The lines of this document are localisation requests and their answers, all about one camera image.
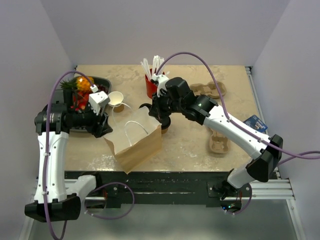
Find brown paper takeout bag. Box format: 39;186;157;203
103;103;162;174

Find brown pulp cup carrier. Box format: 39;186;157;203
189;81;227;99

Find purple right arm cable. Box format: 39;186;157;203
156;51;320;216

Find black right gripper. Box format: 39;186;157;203
149;88;185;120

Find red lychee fruit cluster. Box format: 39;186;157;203
70;91;90;112

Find white wrapped straw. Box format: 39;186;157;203
151;55;159;75
154;55;164;73
140;61;154;82
142;58;155;81

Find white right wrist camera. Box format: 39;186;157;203
151;73;170;98

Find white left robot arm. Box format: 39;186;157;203
24;103;113;223

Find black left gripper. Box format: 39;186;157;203
68;100;113;137

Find dark red grape bunch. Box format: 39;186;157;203
96;84;109;94

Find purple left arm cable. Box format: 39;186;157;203
42;70;136;240

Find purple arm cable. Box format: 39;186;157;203
42;70;136;240
156;51;320;216

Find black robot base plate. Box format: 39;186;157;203
64;171;279;209

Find white paper coffee cup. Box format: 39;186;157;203
161;127;169;134

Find dark green fruit tray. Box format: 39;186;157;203
67;75;112;133

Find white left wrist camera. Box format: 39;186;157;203
88;91;110;115

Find stacked brown paper cups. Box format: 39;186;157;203
108;91;124;113

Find orange pineapple fruit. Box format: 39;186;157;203
60;76;94;93

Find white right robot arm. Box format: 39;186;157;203
148;74;283;198

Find red ribbed straw cup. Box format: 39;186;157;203
144;74;157;99

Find blue card packet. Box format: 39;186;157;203
244;114;268;133

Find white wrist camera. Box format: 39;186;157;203
151;73;170;98
88;91;110;115

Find black plastic cup lid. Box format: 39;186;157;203
160;116;171;130
139;103;152;110

